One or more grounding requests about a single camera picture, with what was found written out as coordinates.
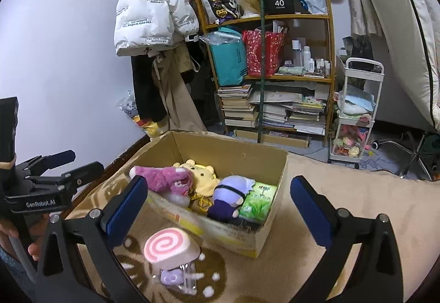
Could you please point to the clear bag with lilac toy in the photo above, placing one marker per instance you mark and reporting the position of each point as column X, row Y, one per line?
column 182, row 279

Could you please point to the white plush with yellow pompoms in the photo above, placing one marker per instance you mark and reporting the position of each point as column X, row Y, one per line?
column 204, row 183

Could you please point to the pink bear plush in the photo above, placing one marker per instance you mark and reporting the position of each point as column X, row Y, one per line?
column 177, row 180

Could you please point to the wooden bookshelf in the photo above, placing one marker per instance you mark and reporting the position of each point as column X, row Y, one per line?
column 329, row 44

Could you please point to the pink swirl roll plush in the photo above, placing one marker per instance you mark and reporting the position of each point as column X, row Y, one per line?
column 170, row 248

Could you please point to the purple white plush doll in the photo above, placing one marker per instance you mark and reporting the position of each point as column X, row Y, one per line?
column 228, row 196

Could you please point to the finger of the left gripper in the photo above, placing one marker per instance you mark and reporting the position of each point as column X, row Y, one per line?
column 70, row 181
column 41, row 163

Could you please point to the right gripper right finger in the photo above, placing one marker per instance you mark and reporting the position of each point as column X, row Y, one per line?
column 377, row 273

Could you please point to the beige brown patterned blanket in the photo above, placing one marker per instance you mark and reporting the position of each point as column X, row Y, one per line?
column 290, row 253

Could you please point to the printed cardboard box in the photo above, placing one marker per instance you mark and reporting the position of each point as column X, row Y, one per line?
column 267, row 165

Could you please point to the white rolling utility cart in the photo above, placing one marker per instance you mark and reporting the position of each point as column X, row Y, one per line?
column 356, row 104

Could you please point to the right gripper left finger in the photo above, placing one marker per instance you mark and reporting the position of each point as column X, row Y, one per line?
column 61, row 273

